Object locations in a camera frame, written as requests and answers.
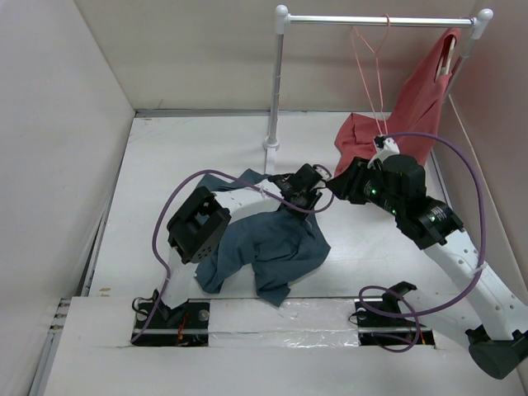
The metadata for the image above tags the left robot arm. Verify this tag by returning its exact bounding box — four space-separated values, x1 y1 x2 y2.
154 164 330 328

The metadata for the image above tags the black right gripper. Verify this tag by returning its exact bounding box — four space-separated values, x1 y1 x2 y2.
325 155 403 216

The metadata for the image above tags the red t shirt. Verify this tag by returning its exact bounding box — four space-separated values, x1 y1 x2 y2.
334 28 460 175

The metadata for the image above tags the wooden hanger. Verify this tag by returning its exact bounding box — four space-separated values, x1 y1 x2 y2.
436 36 457 78

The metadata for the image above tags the white clothes rack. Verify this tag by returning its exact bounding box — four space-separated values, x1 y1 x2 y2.
263 5 494 173

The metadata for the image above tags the blue t shirt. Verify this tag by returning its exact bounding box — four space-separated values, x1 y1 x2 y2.
196 169 331 307

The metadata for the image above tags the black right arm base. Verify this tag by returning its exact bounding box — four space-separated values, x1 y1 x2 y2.
347 281 435 353

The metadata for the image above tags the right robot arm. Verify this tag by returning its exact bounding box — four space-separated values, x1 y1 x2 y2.
326 135 527 380

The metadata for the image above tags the pink wire hanger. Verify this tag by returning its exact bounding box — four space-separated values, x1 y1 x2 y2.
350 14 391 137

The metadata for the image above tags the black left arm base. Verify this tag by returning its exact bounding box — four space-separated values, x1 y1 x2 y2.
131 290 210 347

